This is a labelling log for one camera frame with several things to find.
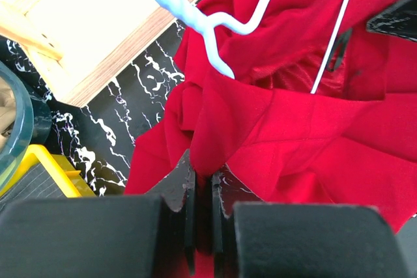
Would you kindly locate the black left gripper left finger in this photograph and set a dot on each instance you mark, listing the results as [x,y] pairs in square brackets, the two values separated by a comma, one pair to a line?
[150,235]

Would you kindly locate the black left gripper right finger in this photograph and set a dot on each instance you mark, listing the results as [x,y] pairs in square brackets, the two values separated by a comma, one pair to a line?
[254,238]

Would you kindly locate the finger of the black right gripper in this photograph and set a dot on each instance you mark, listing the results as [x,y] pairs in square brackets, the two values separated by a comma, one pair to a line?
[398,20]

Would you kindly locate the red skirt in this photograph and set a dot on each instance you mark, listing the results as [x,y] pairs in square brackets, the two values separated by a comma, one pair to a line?
[353,141]

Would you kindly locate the blue wire hanger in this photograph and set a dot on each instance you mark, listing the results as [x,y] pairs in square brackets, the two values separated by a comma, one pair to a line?
[205,25]

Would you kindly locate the yellow plastic bin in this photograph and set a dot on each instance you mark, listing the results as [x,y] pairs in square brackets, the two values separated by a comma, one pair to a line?
[67,178]

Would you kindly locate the black marble pattern mat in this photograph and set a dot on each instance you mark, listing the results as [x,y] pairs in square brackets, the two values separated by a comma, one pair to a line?
[100,138]

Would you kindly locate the dark grey garments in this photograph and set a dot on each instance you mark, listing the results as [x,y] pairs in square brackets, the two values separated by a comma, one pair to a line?
[36,183]

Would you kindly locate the teal plastic basket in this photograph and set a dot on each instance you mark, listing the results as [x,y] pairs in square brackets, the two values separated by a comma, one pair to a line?
[32,124]

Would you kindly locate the tan garment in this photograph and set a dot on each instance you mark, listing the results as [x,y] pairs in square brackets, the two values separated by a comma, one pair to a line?
[7,113]

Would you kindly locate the wooden clothes rack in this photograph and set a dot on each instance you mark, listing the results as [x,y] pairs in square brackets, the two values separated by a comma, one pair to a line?
[78,46]

